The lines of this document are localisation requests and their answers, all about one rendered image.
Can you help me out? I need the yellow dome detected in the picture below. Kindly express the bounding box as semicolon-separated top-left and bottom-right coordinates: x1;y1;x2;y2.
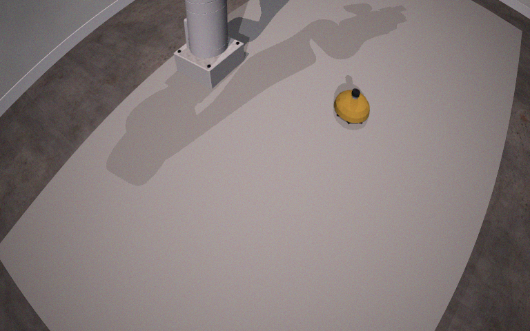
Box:
334;88;370;124

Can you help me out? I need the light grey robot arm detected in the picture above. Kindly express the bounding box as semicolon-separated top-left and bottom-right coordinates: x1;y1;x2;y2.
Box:
184;0;228;59

